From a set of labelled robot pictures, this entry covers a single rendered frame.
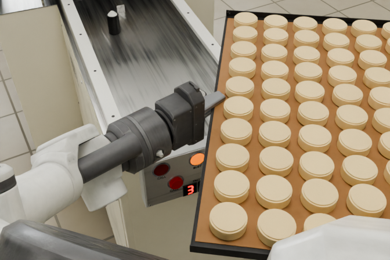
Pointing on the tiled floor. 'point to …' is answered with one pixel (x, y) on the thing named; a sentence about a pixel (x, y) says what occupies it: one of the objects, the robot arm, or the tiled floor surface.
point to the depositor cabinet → (48, 133)
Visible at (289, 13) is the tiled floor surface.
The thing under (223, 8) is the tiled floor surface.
